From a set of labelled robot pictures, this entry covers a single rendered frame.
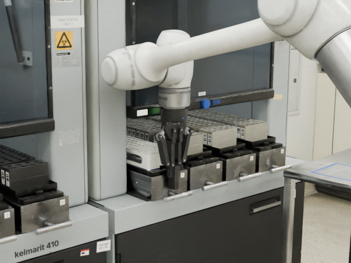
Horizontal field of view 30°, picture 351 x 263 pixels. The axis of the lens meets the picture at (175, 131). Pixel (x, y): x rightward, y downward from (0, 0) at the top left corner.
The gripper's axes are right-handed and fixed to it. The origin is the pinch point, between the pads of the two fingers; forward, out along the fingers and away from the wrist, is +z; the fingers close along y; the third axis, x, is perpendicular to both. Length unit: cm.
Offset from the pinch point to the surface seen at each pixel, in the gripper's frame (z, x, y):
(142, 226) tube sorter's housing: 13.3, -2.2, 9.4
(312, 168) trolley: -2.0, 24.1, -32.5
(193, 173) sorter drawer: 1.2, -2.2, -9.8
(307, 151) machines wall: 51, -122, -224
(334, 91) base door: 10, -108, -229
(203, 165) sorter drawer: -0.4, -2.2, -14.1
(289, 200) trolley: 6.4, 22.4, -24.6
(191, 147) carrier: -4.5, -9.7, -15.8
